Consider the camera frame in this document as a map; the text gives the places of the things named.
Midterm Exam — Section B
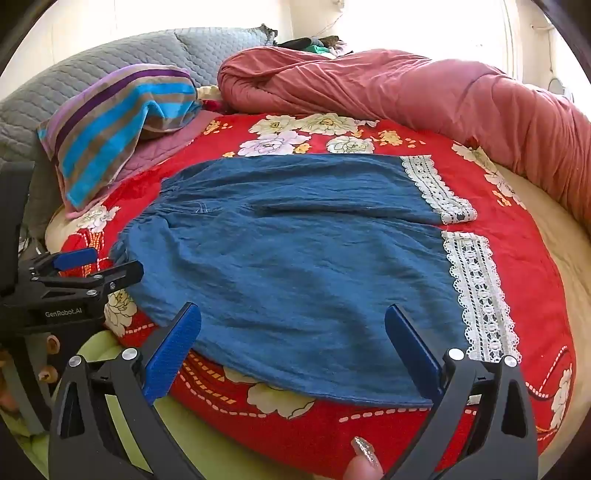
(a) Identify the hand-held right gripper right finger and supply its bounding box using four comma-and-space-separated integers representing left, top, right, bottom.
385, 304, 540, 480

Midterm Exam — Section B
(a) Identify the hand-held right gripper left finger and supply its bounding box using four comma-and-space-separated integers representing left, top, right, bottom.
48, 302, 202, 480

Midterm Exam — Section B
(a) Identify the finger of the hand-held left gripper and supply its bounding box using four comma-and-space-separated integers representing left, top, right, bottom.
28, 261, 145, 302
21, 248, 99, 278

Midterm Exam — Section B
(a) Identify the blue denim pants lace trim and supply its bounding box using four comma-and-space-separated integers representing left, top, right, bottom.
110, 154, 522, 409

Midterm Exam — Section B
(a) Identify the person's left hand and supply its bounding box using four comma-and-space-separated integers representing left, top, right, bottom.
38, 335, 62, 384

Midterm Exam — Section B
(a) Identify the person's right hand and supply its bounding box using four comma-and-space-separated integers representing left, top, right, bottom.
344, 436, 384, 480

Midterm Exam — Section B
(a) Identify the person's green clothing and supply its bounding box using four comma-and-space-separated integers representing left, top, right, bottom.
18, 330, 324, 480

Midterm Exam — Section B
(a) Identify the red floral blanket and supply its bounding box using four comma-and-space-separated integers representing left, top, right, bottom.
60, 113, 575, 478

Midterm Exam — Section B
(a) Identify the striped pillow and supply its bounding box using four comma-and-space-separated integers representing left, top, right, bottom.
37, 65, 204, 210

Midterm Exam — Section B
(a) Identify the grey quilted cushion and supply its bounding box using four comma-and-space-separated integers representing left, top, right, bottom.
0, 32, 190, 162
178, 24, 278, 88

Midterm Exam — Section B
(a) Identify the cream bed sheet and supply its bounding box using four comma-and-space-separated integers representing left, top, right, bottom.
494, 164, 591, 462

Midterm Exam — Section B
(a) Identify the pink red quilt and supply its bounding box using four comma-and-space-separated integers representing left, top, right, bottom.
217, 47, 591, 227

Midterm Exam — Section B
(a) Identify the pile of clothes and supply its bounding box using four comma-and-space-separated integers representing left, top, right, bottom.
277, 34, 347, 58

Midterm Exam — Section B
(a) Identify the white round object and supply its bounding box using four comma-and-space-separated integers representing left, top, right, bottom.
549, 78, 576, 103

